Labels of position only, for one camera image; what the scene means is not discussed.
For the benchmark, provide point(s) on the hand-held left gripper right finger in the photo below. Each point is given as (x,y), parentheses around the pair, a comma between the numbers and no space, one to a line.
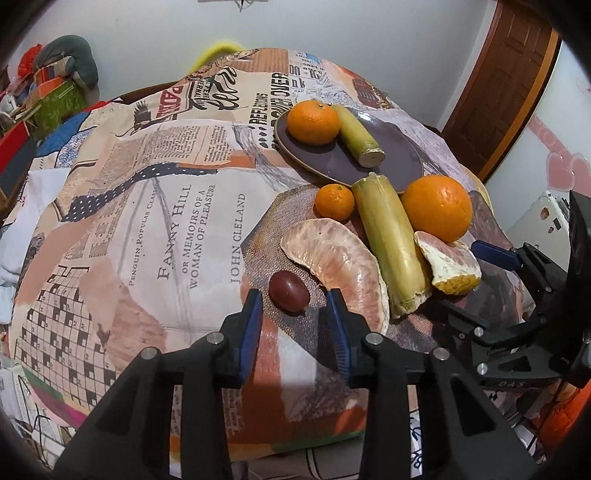
(339,339)

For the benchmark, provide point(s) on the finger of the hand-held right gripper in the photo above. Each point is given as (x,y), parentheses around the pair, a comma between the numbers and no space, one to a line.
(494,254)
(480,330)

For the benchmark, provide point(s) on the brown wooden door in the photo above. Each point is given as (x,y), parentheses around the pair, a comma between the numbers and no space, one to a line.
(503,83)

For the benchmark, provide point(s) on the dark red grape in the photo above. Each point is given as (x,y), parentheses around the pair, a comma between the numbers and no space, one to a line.
(288,292)

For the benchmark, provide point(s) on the white patterned sheet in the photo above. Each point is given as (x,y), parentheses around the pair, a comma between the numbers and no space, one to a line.
(415,443)

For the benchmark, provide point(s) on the yellow curved object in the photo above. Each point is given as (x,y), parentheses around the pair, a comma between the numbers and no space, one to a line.
(217,48)

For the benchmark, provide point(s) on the person's right forearm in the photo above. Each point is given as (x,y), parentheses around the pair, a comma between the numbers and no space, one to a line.
(565,415)

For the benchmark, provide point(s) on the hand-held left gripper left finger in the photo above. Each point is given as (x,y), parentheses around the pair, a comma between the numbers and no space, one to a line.
(249,334)

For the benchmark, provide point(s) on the pink heart wall sticker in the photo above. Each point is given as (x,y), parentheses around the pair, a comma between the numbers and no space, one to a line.
(565,166)

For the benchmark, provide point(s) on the white cloth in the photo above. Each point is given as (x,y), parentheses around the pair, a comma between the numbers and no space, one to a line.
(27,217)

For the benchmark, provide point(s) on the long sugarcane piece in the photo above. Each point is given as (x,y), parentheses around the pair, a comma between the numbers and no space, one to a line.
(392,249)

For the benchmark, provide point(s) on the pomelo piece with peel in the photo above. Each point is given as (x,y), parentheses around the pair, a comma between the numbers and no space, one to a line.
(450,265)

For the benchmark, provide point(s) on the newspaper print blanket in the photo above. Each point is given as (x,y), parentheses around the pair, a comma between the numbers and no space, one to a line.
(184,207)

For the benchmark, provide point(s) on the red soft object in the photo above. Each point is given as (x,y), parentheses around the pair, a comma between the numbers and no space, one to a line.
(28,57)

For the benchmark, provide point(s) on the white appliance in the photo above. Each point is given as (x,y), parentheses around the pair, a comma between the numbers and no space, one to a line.
(538,221)

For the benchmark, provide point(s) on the green box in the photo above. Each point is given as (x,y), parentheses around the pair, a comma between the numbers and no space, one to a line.
(57,108)

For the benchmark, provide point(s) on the short sugarcane piece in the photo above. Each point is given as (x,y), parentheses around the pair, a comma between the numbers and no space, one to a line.
(356,134)

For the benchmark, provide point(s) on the small mandarin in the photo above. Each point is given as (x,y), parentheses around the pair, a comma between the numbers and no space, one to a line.
(334,202)

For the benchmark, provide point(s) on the large mandarin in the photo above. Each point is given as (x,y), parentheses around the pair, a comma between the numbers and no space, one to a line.
(314,122)

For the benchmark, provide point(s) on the blue patterned cloth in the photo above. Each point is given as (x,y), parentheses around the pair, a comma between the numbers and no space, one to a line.
(64,136)

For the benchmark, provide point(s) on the peeled pomelo segment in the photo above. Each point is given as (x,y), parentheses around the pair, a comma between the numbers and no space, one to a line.
(339,261)

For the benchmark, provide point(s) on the dark purple plate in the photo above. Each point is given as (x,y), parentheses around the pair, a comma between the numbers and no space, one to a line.
(332,167)

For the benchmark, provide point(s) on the large orange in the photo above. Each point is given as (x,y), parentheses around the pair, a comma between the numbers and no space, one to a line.
(436,207)

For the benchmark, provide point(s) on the red box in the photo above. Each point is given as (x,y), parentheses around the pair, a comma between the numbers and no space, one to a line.
(14,143)

